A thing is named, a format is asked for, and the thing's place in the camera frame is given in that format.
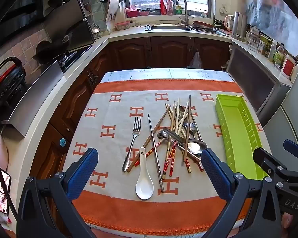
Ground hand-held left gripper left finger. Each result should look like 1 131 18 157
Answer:
17 148 99 238

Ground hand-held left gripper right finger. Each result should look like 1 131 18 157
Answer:
201 148 282 238

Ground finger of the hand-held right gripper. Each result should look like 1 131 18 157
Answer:
283 139 298 160
253 147 298 191

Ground brown red-banded chopstick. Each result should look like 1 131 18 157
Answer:
182 139 192 174
195 157 205 172

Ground wide-handled metal spoon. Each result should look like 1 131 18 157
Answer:
163 127 208 155

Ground green plastic cutlery tray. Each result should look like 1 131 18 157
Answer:
215 94 269 181

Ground red-banded white chopstick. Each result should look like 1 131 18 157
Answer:
134 137 165 167
168 129 178 177
162 129 172 179

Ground white ceramic spoon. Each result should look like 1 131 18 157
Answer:
135 147 155 200

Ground steel chopstick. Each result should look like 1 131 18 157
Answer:
182 94 192 164
147 113 165 194

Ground metal fork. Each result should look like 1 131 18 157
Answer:
122 116 142 173

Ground person's right hand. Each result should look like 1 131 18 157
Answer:
281 213 298 238

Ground orange printed blanket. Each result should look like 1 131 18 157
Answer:
64 79 272 231

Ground steel cabinet frosted doors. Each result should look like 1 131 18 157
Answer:
226 41 292 121

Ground red-label box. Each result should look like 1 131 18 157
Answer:
281 54 296 79

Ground steel splash guard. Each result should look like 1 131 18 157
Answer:
9 60 64 137

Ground cooking oil bottle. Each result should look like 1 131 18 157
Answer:
273 43 285 69

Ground white plastic bottle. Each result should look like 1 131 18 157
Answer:
268 40 277 62

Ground clear plastic bag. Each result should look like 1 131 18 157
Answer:
188 51 203 69

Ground glass jar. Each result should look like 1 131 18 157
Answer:
247 26 261 52

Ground black pressure cooker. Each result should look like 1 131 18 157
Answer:
0 57 27 108

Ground gas stove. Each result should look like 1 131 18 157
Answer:
56 45 93 70

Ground black wok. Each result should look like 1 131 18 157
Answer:
32 33 72 63

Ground steel kettle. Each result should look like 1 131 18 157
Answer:
231 12 247 42

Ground dark wooden kitchen cabinets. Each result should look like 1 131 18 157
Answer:
30 36 232 228

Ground white electric kettle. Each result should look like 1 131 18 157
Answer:
224 15 235 31

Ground dish pan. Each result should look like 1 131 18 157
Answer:
192 20 218 31

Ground small steel pot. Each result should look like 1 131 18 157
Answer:
91 23 103 39

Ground plastic food container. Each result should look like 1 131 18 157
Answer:
115 21 131 31

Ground steel sink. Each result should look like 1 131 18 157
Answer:
144 24 193 31

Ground steel stove screen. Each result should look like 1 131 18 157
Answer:
43 0 96 54

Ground steel faucet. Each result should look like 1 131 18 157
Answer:
176 0 190 26

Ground wooden cutting board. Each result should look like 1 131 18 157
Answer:
104 0 127 33

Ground red bowl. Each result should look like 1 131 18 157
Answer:
125 7 139 18

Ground black range hood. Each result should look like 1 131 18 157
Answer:
0 0 72 45

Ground wall poster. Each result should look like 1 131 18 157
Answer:
246 0 298 47

